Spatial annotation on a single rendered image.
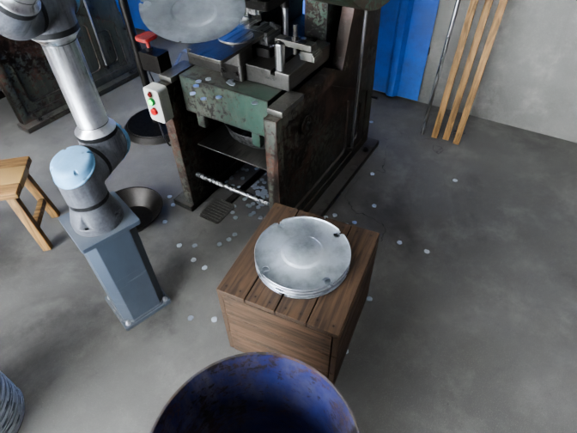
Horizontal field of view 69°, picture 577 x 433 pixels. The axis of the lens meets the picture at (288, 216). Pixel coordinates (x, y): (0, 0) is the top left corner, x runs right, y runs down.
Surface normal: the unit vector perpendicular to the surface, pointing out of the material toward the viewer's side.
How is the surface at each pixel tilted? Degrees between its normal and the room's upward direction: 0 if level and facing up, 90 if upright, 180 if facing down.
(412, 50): 90
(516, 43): 90
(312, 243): 0
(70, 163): 7
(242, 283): 0
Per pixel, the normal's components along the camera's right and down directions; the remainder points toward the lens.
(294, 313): -0.02, -0.70
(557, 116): -0.52, 0.61
